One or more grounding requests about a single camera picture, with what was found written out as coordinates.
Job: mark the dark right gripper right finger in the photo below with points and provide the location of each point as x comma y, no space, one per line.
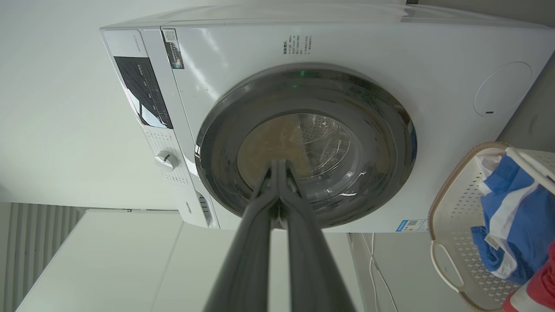
314,268

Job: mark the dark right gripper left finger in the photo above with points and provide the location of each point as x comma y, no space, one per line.
249,260

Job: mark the dark round glass washer door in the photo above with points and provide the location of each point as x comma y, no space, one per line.
223,143

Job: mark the white front-load washing machine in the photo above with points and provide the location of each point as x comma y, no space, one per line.
243,47

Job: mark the blue energy label sticker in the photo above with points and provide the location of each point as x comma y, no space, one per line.
412,225

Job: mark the stainless steel washer drum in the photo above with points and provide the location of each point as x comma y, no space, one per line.
321,143

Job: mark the silver washer control knob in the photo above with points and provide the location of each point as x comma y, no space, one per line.
167,159

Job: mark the white cabinet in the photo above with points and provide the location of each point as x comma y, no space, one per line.
108,260

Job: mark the white perforated laundry basket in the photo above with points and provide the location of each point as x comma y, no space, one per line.
459,208

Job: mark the black washer display panel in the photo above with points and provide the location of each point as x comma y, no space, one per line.
143,86

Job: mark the grey ribbed panel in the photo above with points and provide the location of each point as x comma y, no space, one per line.
30,242

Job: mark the blue and white garment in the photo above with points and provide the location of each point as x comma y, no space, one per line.
529,216

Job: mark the black rectangular sticker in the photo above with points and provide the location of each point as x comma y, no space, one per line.
173,50

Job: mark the red and white garment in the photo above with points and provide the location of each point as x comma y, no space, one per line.
540,290

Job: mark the round white filter cover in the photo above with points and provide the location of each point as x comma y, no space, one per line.
503,89

